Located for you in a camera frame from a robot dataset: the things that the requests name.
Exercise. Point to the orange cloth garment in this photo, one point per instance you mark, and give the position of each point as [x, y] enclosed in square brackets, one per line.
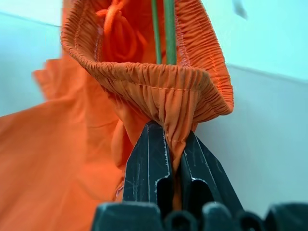
[72, 144]

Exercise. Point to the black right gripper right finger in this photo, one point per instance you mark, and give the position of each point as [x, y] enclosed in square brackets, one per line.
[202, 173]

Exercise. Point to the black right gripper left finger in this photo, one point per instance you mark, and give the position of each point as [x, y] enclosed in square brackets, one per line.
[149, 163]

